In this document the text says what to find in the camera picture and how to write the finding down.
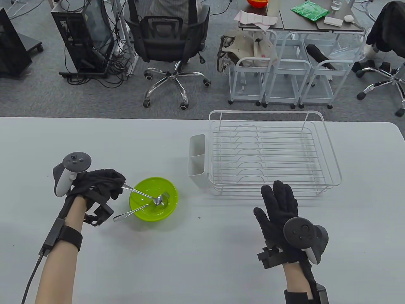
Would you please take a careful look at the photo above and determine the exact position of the person's left hand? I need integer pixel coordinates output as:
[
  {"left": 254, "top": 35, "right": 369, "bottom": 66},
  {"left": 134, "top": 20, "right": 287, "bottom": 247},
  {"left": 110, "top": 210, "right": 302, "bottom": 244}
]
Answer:
[{"left": 67, "top": 169, "right": 126, "bottom": 211}]

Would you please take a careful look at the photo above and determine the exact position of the person's right hand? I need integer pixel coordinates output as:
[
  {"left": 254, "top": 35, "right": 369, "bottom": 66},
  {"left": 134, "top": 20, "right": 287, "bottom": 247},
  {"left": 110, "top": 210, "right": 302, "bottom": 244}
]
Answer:
[{"left": 253, "top": 180, "right": 312, "bottom": 266}]

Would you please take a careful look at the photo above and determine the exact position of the steel spoon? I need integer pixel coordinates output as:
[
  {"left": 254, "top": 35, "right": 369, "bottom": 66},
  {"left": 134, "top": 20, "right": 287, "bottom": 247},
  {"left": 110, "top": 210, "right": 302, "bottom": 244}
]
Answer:
[{"left": 122, "top": 183, "right": 164, "bottom": 206}]

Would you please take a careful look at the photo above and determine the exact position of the steel fork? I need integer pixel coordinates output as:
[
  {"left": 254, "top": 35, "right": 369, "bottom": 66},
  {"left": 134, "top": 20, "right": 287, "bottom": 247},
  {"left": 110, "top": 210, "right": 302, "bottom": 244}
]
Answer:
[{"left": 113, "top": 191, "right": 170, "bottom": 222}]

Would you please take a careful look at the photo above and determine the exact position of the white plastic cutlery bin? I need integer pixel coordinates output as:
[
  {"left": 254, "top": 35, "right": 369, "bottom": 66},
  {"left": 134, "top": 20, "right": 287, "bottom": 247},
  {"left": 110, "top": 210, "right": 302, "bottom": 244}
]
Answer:
[{"left": 187, "top": 134, "right": 208, "bottom": 188}]

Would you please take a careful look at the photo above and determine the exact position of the person's left forearm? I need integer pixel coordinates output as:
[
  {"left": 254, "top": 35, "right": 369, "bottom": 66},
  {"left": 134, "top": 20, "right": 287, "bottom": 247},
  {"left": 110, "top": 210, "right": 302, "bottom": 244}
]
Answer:
[{"left": 34, "top": 196, "right": 87, "bottom": 304}]

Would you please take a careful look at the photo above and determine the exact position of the person's right forearm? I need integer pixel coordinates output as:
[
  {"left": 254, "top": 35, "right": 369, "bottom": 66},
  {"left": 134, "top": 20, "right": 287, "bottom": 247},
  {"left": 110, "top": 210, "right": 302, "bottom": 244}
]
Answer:
[{"left": 282, "top": 262, "right": 317, "bottom": 304}]

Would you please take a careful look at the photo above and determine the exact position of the grey white handheld controller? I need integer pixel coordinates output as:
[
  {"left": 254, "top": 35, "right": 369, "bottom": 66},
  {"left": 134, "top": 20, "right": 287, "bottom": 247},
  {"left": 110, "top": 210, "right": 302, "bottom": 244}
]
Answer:
[{"left": 52, "top": 152, "right": 92, "bottom": 198}]

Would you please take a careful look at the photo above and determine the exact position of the dark grey handheld controller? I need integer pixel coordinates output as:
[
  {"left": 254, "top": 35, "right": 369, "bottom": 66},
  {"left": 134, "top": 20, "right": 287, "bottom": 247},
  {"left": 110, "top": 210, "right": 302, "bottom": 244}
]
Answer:
[{"left": 283, "top": 217, "right": 329, "bottom": 265}]

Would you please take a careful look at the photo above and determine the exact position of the lime green plastic bowl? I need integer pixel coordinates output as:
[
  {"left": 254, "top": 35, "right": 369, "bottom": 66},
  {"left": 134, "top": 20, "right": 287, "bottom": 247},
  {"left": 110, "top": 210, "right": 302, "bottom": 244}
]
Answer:
[{"left": 129, "top": 177, "right": 179, "bottom": 222}]

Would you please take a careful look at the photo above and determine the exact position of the black computer tower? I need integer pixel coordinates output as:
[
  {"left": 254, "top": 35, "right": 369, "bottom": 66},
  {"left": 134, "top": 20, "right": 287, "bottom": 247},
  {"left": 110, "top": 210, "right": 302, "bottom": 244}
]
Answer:
[{"left": 51, "top": 0, "right": 115, "bottom": 79}]

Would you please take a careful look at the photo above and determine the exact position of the white desk leg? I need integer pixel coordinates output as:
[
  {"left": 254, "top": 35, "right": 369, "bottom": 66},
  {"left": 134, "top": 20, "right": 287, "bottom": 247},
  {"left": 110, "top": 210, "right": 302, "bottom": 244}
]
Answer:
[{"left": 113, "top": 0, "right": 140, "bottom": 76}]

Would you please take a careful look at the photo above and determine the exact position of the black mesh office chair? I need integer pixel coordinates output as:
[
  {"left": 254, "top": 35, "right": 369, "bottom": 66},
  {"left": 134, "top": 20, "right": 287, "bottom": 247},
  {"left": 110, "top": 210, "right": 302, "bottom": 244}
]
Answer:
[{"left": 124, "top": 0, "right": 212, "bottom": 111}]

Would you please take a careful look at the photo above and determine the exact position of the black rolled mat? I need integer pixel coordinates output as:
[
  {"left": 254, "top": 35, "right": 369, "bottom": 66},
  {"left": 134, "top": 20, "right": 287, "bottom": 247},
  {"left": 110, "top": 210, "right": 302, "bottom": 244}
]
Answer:
[{"left": 305, "top": 43, "right": 337, "bottom": 70}]

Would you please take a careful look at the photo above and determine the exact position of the black monitor on stand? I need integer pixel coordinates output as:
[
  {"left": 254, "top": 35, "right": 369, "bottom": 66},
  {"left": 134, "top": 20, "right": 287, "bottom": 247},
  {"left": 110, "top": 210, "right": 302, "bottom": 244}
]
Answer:
[{"left": 0, "top": 8, "right": 44, "bottom": 79}]

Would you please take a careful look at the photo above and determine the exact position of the beige fabric bag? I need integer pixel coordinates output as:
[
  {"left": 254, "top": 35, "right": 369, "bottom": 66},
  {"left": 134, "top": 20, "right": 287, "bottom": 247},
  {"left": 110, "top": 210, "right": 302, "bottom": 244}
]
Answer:
[{"left": 216, "top": 29, "right": 279, "bottom": 75}]

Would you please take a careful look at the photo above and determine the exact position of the office chair with chrome base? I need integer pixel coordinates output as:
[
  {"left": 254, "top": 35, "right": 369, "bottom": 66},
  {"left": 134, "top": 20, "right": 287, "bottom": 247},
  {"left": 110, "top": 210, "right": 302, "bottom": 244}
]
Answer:
[{"left": 352, "top": 41, "right": 405, "bottom": 117}]

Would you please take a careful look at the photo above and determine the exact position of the clear plastic bag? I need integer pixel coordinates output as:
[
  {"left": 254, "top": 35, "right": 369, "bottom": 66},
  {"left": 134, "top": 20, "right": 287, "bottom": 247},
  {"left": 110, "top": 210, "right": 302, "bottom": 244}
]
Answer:
[{"left": 328, "top": 47, "right": 362, "bottom": 63}]

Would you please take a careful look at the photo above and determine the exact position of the dark grey side table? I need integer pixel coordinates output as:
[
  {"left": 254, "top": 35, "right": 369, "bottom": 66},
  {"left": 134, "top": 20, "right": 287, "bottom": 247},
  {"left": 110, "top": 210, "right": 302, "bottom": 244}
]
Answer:
[{"left": 238, "top": 0, "right": 365, "bottom": 33}]

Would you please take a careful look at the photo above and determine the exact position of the pink folded cloth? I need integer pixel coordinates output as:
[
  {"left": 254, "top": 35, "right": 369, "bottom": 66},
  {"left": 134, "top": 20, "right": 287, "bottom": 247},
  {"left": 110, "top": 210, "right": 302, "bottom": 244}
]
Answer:
[{"left": 234, "top": 10, "right": 278, "bottom": 32}]

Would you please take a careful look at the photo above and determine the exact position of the green plastic bag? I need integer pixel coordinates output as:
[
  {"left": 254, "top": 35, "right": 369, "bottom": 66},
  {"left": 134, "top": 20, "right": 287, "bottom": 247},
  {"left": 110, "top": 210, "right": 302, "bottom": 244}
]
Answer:
[{"left": 290, "top": 0, "right": 330, "bottom": 22}]

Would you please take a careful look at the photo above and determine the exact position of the black jacket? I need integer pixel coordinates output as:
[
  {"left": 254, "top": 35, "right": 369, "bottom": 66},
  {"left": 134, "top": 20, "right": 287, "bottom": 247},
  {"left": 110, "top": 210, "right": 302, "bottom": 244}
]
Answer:
[{"left": 366, "top": 0, "right": 405, "bottom": 59}]

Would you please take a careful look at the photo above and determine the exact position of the black glove sensor mount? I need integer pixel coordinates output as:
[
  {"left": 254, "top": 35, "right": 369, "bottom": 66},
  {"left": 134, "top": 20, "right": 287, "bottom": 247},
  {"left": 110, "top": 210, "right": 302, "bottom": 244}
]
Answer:
[
  {"left": 257, "top": 247, "right": 309, "bottom": 270},
  {"left": 83, "top": 203, "right": 115, "bottom": 226}
]

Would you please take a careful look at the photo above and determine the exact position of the white wire dish rack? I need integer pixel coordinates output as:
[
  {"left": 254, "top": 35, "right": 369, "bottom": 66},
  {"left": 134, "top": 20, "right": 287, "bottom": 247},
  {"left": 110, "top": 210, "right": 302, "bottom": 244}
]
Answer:
[{"left": 208, "top": 110, "right": 342, "bottom": 199}]

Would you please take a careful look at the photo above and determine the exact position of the black wrist strap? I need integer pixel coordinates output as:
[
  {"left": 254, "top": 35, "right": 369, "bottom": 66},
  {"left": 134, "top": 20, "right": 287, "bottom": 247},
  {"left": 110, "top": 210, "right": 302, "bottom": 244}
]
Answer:
[
  {"left": 283, "top": 288, "right": 315, "bottom": 304},
  {"left": 56, "top": 224, "right": 84, "bottom": 252}
]

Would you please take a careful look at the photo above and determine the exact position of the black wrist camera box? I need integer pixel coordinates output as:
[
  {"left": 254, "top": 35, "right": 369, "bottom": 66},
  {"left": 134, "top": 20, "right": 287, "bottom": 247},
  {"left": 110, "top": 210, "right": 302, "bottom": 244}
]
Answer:
[
  {"left": 38, "top": 218, "right": 65, "bottom": 257},
  {"left": 313, "top": 283, "right": 330, "bottom": 304}
]

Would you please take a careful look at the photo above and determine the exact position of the bundle of black floor cables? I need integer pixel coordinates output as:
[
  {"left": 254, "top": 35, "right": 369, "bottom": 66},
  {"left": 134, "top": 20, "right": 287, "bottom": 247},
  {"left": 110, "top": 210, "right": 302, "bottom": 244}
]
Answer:
[{"left": 64, "top": 40, "right": 140, "bottom": 89}]

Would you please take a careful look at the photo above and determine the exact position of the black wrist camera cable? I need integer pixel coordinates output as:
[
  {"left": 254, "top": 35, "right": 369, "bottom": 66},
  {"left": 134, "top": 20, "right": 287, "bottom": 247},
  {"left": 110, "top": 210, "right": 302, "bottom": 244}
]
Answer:
[{"left": 20, "top": 253, "right": 45, "bottom": 304}]

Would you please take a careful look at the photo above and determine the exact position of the white wire trolley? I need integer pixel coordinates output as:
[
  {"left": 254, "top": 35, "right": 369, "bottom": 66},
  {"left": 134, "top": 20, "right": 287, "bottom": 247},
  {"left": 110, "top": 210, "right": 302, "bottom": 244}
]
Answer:
[
  {"left": 262, "top": 31, "right": 313, "bottom": 110},
  {"left": 298, "top": 31, "right": 365, "bottom": 110},
  {"left": 228, "top": 56, "right": 270, "bottom": 107}
]

